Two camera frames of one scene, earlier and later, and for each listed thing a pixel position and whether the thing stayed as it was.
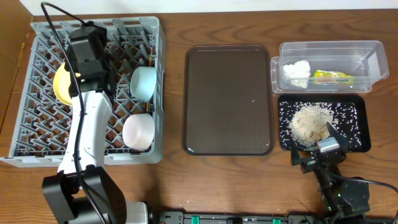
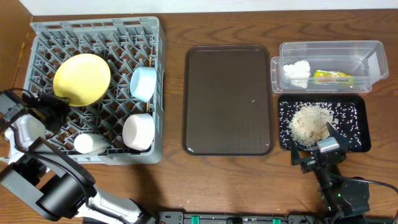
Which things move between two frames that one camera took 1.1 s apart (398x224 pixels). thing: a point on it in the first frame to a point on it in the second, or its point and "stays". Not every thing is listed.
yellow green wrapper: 332,78 stays
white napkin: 298,73 stays
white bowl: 138,131 stays
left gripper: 88,30 to 50,109
